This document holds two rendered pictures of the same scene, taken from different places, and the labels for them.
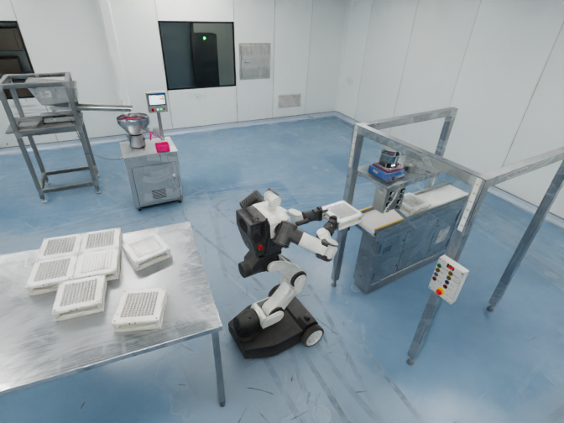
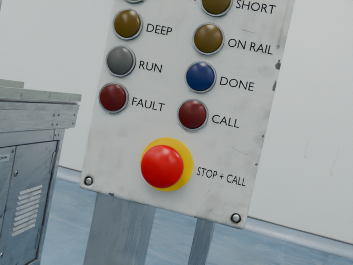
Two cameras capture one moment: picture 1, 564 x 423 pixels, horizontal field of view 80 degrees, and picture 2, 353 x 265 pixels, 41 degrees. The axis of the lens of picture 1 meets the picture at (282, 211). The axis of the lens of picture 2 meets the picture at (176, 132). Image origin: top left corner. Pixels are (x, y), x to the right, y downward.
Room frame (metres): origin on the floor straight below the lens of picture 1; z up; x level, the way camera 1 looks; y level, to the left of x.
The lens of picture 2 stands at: (1.23, -0.69, 0.95)
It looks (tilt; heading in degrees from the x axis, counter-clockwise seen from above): 5 degrees down; 313
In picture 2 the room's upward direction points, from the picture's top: 12 degrees clockwise
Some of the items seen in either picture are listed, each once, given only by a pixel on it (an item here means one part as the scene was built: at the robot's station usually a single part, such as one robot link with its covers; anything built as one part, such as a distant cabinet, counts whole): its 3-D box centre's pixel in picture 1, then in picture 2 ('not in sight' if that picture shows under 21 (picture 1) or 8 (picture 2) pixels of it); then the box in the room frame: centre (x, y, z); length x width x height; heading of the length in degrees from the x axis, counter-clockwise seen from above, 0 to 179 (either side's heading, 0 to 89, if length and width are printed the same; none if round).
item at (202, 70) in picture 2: not in sight; (200, 77); (1.52, -1.03, 0.97); 0.03 x 0.01 x 0.03; 32
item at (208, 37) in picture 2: not in sight; (208, 38); (1.52, -1.03, 1.01); 0.03 x 0.01 x 0.03; 32
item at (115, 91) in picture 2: not in sight; (113, 97); (1.59, -0.99, 0.94); 0.03 x 0.01 x 0.03; 32
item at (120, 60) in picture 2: not in sight; (120, 60); (1.59, -0.99, 0.97); 0.03 x 0.01 x 0.03; 32
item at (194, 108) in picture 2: not in sight; (192, 114); (1.52, -1.03, 0.94); 0.03 x 0.01 x 0.03; 32
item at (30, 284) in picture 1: (53, 270); not in sight; (1.53, 1.41, 0.92); 0.25 x 0.24 x 0.02; 21
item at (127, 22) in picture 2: not in sight; (127, 23); (1.59, -0.99, 1.01); 0.03 x 0.01 x 0.03; 32
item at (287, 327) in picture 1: (270, 317); not in sight; (1.85, 0.06, 0.19); 0.64 x 0.52 x 0.33; 123
